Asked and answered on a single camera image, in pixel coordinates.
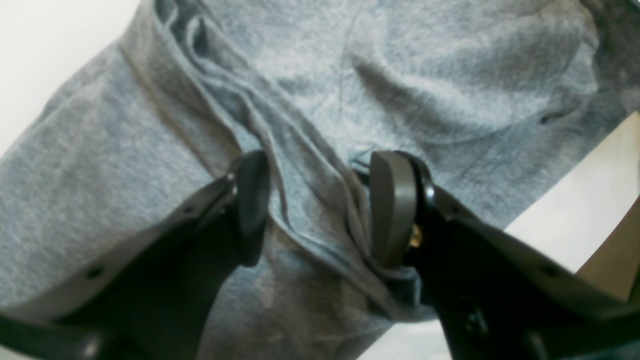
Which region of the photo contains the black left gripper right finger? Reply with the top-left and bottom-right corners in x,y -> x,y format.
369,151 -> 640,360

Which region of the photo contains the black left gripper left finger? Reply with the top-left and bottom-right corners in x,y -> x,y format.
1,150 -> 270,360

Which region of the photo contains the grey t-shirt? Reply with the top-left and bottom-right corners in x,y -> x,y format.
1,0 -> 639,360

